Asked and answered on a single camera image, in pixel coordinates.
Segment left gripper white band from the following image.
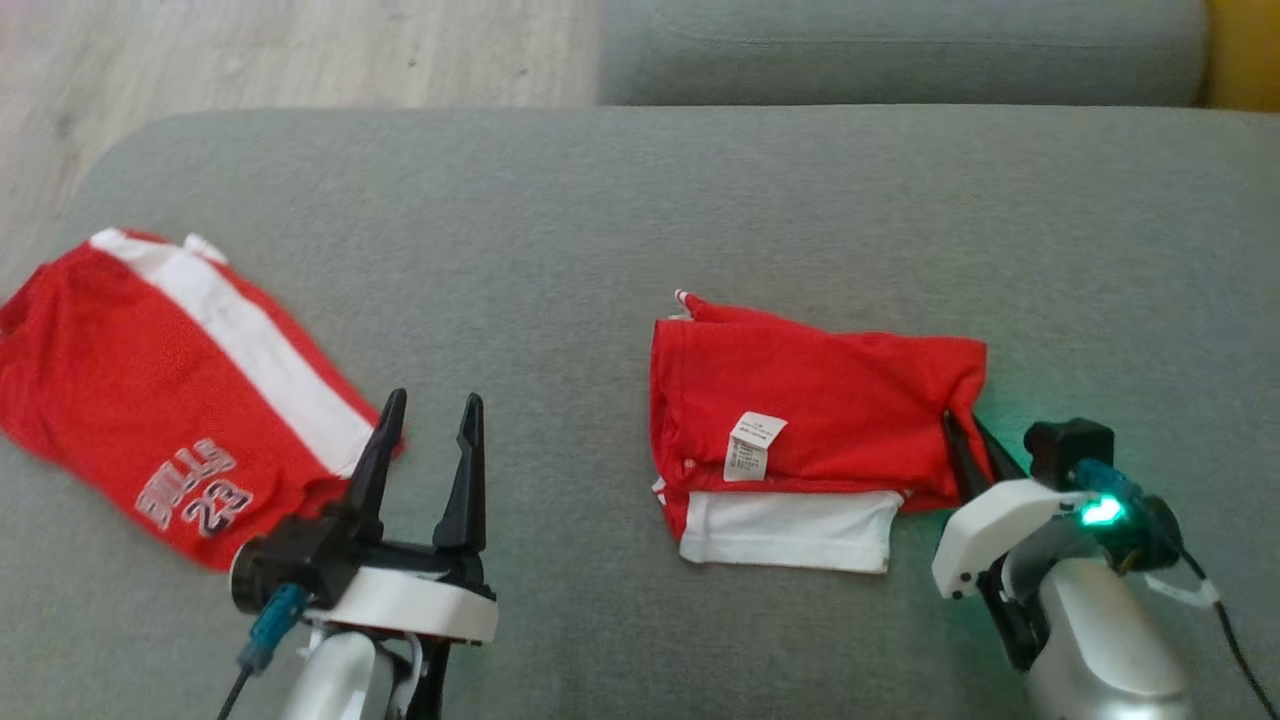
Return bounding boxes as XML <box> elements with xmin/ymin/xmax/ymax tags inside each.
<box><xmin>304</xmin><ymin>387</ymin><xmax>500</xmax><ymax>720</ymax></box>

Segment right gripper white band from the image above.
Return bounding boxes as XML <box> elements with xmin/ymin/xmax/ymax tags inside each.
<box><xmin>931</xmin><ymin>409</ymin><xmax>1097</xmax><ymax>672</ymax></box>

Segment red shorts with white stripe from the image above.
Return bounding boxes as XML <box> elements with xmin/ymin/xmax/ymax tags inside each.
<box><xmin>648</xmin><ymin>289</ymin><xmax>990</xmax><ymax>577</ymax></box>

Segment red Bulls 23 jersey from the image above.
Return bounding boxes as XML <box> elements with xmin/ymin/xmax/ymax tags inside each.
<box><xmin>0</xmin><ymin>227</ymin><xmax>407</xmax><ymax>574</ymax></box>

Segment large grey sofa seat cushion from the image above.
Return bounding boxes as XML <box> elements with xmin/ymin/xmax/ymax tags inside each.
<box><xmin>0</xmin><ymin>105</ymin><xmax>1280</xmax><ymax>720</ymax></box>

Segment small grey sofa cushion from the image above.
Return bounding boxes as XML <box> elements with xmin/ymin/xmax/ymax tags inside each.
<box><xmin>597</xmin><ymin>0</ymin><xmax>1209</xmax><ymax>108</ymax></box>

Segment yellow upholstered furniture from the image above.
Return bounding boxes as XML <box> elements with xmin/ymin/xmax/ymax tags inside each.
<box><xmin>1205</xmin><ymin>0</ymin><xmax>1280</xmax><ymax>113</ymax></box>

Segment right black cable teal plug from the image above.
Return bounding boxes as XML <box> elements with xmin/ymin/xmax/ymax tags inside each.
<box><xmin>1074</xmin><ymin>459</ymin><xmax>1280</xmax><ymax>693</ymax></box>

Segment white right cable tag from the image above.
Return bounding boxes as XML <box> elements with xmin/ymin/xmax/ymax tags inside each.
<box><xmin>1144</xmin><ymin>571</ymin><xmax>1223</xmax><ymax>608</ymax></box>

